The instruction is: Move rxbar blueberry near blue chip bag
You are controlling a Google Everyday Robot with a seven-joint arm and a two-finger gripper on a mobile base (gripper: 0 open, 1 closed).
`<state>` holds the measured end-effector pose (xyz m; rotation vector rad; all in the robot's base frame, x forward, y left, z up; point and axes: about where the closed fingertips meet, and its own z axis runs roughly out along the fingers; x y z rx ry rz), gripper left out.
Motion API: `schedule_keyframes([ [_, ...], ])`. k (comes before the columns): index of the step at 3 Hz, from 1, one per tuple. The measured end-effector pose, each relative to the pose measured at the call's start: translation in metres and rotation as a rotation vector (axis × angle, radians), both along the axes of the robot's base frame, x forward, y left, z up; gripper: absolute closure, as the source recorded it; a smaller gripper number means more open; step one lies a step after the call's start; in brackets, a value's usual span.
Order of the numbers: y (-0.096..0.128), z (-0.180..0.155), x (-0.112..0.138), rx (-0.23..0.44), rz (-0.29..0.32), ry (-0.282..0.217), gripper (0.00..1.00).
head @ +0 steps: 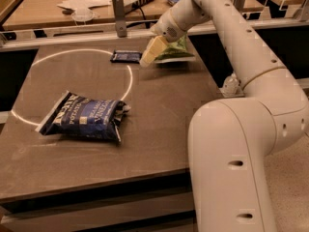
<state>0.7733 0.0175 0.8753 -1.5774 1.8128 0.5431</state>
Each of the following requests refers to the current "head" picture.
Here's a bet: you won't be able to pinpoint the green chip bag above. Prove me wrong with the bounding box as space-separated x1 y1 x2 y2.
154 36 195 64

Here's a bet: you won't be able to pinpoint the upper wooden drawer front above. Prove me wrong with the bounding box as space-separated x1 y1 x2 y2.
1 192 194 232

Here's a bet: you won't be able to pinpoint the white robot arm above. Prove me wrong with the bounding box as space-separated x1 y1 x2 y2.
140 0 309 232

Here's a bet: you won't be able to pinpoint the grey power strip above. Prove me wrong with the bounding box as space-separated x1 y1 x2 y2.
124 0 154 14

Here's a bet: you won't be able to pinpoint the blue rxbar blueberry bar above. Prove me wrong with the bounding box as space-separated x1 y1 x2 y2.
110 50 142 64

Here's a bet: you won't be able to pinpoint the white paper sheets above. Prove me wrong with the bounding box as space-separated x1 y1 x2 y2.
58 0 112 10

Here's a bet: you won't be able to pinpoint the blue potato chip bag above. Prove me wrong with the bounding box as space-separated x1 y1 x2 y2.
36 91 130 142

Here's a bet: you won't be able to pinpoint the black power cable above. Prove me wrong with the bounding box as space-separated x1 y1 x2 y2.
126 4 162 30

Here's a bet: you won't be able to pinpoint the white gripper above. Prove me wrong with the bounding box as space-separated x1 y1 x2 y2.
139 10 186 68

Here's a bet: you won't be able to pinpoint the left grey metal post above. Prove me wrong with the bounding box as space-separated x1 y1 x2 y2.
112 0 127 38

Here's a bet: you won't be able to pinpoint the left clear sanitizer bottle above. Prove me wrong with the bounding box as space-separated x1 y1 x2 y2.
222 73 239 96

